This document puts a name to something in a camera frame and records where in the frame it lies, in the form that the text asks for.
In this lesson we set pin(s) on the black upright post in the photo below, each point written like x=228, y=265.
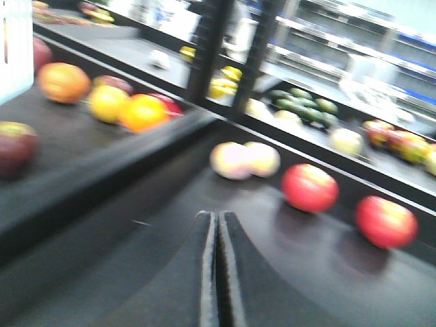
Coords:
x=208, y=36
x=257, y=52

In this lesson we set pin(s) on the red apple front right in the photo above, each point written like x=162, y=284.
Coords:
x=19, y=143

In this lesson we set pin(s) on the orange near centre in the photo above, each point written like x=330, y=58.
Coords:
x=63, y=83

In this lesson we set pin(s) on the large orange right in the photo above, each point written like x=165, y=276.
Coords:
x=143, y=112

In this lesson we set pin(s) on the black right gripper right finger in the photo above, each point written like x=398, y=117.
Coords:
x=251, y=292

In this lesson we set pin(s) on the red apple tray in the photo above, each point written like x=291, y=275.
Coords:
x=384, y=223
x=309, y=188

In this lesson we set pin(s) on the white garlic bulb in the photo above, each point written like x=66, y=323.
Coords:
x=159, y=59

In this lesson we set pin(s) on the red apple right tray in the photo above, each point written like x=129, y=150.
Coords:
x=384, y=223

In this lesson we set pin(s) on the black wooden produce stand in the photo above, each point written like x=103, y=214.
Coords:
x=99, y=212

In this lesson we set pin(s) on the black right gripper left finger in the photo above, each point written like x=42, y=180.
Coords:
x=183, y=292

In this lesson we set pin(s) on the red yellow apple back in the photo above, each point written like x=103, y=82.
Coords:
x=115, y=82

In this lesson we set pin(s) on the red apple middle tray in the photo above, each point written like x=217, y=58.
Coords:
x=309, y=188

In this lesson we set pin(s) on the light blue plastic basket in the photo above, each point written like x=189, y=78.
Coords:
x=16, y=48

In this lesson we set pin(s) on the yellow starfruit centre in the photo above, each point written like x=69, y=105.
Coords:
x=188, y=53

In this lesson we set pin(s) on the pale peach back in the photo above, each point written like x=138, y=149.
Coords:
x=264, y=159

